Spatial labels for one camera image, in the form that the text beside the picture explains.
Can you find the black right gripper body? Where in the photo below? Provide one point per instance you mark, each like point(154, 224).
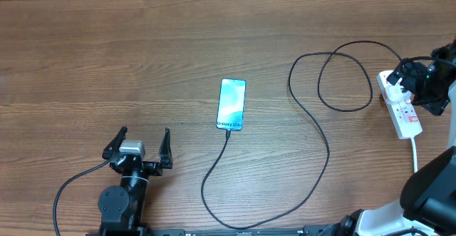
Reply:
point(425, 88)

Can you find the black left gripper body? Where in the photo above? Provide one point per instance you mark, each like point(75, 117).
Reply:
point(150, 169)

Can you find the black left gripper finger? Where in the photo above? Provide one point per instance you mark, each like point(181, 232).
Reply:
point(165, 153)
point(114, 145)

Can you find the blue Galaxy smartphone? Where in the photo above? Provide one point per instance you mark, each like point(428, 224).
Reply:
point(230, 113)

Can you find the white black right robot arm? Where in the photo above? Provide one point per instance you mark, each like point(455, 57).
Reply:
point(427, 202)

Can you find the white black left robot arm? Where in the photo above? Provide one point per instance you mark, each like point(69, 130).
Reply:
point(121, 206)

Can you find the white charger plug adapter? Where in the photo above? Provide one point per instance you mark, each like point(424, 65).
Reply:
point(396, 93)

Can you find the white power strip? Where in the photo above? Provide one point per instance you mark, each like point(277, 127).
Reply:
point(403, 115)

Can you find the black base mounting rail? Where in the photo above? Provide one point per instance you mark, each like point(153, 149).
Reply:
point(307, 230)

